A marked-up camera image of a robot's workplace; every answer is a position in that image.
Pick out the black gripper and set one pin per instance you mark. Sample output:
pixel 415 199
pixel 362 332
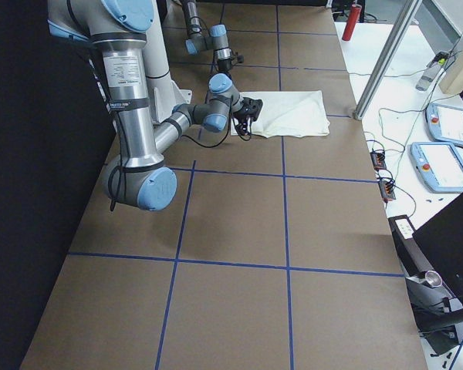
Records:
pixel 224 65
pixel 242 114

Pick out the cream long sleeve shirt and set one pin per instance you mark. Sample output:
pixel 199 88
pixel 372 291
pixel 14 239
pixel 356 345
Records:
pixel 295 114

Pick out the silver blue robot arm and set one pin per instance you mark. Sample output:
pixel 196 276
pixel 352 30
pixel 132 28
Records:
pixel 202 38
pixel 149 109

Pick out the black orange connector box far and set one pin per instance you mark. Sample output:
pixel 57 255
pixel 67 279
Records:
pixel 378 160

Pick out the black orange connector box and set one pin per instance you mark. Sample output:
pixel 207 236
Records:
pixel 378 160
pixel 386 188

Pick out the red cylinder bottle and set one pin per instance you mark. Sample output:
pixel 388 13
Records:
pixel 353 18

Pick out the black orange connector box near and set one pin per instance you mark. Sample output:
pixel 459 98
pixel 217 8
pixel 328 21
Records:
pixel 386 188

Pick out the near teach pendant tablet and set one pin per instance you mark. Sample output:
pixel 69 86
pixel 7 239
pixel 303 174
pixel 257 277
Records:
pixel 439 165

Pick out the teach pendant tablet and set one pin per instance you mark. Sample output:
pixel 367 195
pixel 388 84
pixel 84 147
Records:
pixel 439 165
pixel 445 123

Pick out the far teach pendant tablet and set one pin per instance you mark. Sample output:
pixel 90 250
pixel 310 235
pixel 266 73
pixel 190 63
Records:
pixel 445 123

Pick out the black box with label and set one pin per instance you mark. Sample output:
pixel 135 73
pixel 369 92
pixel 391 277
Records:
pixel 411 257

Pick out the wooden beam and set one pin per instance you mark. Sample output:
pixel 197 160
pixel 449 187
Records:
pixel 452 83

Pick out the black laptop monitor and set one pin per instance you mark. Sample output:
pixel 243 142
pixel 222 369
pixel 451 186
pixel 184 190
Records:
pixel 441 241

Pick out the silver metal cup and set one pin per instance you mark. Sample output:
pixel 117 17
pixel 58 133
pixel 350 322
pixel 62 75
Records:
pixel 432 279

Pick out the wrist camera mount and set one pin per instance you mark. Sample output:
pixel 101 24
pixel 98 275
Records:
pixel 257 103
pixel 237 59

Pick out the white pedestal column base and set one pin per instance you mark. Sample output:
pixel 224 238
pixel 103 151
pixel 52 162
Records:
pixel 164 94

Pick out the aluminium frame post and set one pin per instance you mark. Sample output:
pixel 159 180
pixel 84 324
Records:
pixel 394 39

